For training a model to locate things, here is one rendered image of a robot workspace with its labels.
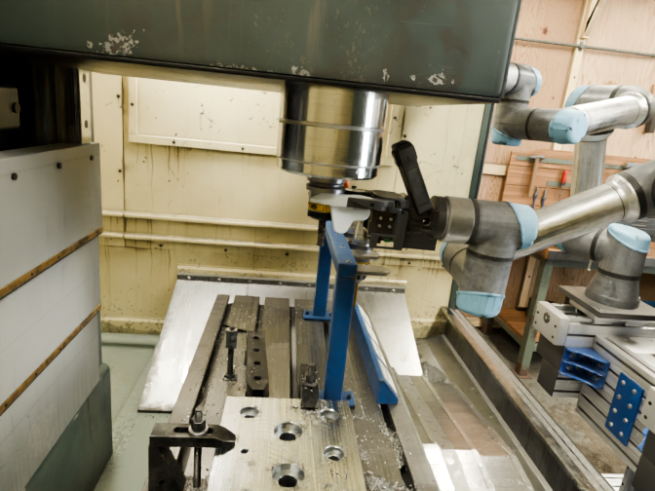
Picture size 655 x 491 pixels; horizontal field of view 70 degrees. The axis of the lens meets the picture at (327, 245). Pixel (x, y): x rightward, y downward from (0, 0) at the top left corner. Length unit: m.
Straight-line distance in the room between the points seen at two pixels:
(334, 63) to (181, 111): 1.20
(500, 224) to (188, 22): 0.52
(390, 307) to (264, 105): 0.88
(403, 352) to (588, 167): 0.84
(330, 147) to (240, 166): 1.12
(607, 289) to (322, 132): 1.20
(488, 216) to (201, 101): 1.21
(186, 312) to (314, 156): 1.20
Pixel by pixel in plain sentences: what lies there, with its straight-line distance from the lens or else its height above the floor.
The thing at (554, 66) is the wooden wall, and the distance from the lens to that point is 3.78.
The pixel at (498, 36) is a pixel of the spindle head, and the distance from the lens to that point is 0.65.
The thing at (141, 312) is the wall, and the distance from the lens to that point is 1.97.
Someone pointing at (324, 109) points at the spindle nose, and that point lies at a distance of 0.64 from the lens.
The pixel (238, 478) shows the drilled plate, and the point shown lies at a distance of 0.77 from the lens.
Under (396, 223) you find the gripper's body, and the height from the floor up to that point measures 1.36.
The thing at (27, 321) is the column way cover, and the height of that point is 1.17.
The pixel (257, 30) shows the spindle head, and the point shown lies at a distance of 0.60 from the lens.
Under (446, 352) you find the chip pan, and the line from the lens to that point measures 1.92.
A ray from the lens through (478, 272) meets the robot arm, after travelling 0.80.
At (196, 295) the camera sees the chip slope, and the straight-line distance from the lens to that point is 1.81.
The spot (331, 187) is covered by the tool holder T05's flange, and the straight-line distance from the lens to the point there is 0.71.
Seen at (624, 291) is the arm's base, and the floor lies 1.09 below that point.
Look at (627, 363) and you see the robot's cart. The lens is 1.57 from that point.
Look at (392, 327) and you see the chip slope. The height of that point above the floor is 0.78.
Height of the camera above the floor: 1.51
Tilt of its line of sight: 16 degrees down
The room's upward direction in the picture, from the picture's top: 6 degrees clockwise
